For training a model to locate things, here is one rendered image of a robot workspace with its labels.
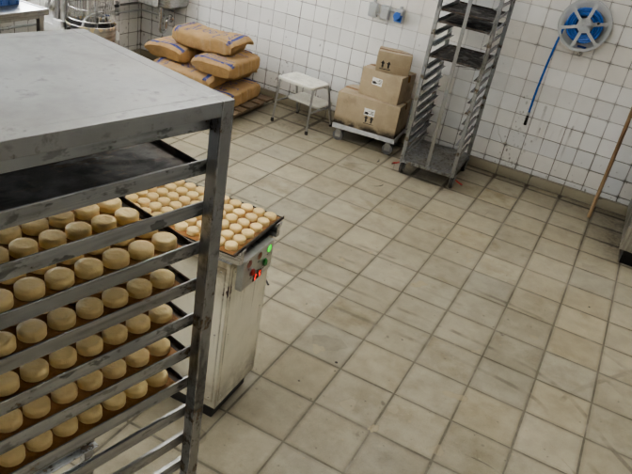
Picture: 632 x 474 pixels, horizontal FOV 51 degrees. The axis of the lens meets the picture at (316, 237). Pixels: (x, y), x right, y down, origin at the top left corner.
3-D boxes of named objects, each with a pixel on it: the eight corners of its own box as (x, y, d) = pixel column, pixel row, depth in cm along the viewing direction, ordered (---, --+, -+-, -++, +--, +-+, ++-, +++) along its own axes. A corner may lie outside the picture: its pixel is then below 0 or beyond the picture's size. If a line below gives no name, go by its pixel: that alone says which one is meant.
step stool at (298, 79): (332, 126, 656) (340, 82, 634) (306, 135, 622) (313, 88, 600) (296, 112, 676) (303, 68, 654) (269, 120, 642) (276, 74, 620)
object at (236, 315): (88, 361, 314) (87, 194, 271) (135, 325, 342) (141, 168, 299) (213, 424, 293) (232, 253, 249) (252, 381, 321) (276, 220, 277)
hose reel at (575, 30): (572, 135, 570) (621, 4, 517) (569, 140, 557) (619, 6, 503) (525, 121, 584) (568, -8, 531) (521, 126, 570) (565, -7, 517)
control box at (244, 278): (233, 289, 263) (237, 259, 256) (263, 263, 283) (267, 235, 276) (241, 292, 262) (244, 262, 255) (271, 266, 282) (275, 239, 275)
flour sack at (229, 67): (228, 83, 596) (229, 65, 588) (188, 71, 607) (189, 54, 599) (263, 68, 657) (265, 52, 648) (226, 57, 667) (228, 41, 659)
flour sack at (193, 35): (165, 42, 626) (166, 24, 618) (189, 36, 661) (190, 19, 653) (233, 60, 608) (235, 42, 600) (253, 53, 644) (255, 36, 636)
